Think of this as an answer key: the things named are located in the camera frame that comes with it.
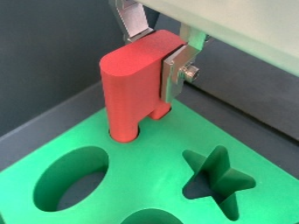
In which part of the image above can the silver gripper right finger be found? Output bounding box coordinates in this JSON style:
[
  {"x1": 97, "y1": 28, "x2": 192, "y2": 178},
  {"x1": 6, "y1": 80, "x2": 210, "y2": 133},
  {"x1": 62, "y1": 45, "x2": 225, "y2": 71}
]
[{"x1": 161, "y1": 24, "x2": 205, "y2": 103}]

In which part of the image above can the green shape-sorter board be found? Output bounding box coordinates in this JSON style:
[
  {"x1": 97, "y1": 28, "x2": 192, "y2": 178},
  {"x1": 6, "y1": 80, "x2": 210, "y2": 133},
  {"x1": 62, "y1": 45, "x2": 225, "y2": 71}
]
[{"x1": 0, "y1": 102, "x2": 299, "y2": 224}]

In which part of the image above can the red square-circle peg object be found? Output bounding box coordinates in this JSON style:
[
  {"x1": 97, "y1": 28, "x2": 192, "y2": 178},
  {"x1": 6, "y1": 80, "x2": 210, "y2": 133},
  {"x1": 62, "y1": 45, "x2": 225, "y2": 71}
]
[{"x1": 98, "y1": 30, "x2": 184, "y2": 143}]

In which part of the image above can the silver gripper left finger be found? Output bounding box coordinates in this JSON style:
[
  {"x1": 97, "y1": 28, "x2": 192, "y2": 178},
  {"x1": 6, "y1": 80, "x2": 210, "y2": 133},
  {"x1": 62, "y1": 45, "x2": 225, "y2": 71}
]
[{"x1": 108, "y1": 0, "x2": 153, "y2": 44}]

